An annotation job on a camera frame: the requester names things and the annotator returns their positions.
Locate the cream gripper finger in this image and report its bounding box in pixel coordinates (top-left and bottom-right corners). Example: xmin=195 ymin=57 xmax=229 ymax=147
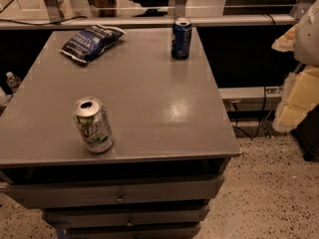
xmin=271 ymin=24 xmax=298 ymax=52

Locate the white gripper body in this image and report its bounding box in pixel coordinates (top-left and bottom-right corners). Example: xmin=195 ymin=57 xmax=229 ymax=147
xmin=272 ymin=66 xmax=319 ymax=132

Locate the blue pepsi can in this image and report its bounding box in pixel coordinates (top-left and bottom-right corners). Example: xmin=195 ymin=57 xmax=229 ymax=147
xmin=171 ymin=18 xmax=192 ymax=60

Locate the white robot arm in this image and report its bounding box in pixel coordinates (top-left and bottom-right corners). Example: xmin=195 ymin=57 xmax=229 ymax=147
xmin=272 ymin=0 xmax=319 ymax=132

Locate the green and silver 7up can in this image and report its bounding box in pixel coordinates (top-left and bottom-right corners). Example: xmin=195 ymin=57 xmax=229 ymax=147
xmin=73 ymin=97 xmax=114 ymax=153

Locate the grey drawer cabinet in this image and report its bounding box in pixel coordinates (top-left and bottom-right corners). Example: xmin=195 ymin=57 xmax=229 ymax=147
xmin=0 ymin=27 xmax=241 ymax=239

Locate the middle grey drawer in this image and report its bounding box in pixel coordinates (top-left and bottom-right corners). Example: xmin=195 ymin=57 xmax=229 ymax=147
xmin=43 ymin=203 xmax=209 ymax=228

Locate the grey drawer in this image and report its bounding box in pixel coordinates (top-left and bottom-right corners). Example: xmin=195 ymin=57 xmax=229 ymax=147
xmin=67 ymin=222 xmax=200 ymax=239
xmin=4 ymin=174 xmax=224 ymax=208
xmin=43 ymin=203 xmax=209 ymax=228

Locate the bottom grey drawer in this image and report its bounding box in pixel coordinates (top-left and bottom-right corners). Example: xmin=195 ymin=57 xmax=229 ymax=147
xmin=67 ymin=222 xmax=200 ymax=239

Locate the person leg in background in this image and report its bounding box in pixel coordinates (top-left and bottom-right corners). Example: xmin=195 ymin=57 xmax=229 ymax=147
xmin=95 ymin=0 xmax=117 ymax=17

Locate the blue chip bag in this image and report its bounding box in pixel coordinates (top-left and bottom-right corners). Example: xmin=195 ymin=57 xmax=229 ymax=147
xmin=60 ymin=25 xmax=126 ymax=64

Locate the top grey drawer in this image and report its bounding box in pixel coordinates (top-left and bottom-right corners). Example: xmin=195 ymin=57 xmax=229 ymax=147
xmin=4 ymin=174 xmax=224 ymax=208

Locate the grey wall power strip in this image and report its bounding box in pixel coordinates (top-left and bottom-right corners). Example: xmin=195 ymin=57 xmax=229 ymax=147
xmin=219 ymin=87 xmax=282 ymax=112

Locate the black cable on floor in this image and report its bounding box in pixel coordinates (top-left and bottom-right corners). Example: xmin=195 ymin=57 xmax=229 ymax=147
xmin=231 ymin=87 xmax=277 ymax=139

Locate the grey metal rail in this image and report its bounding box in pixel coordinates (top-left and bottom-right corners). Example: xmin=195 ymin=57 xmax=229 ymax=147
xmin=0 ymin=14 xmax=298 ymax=30

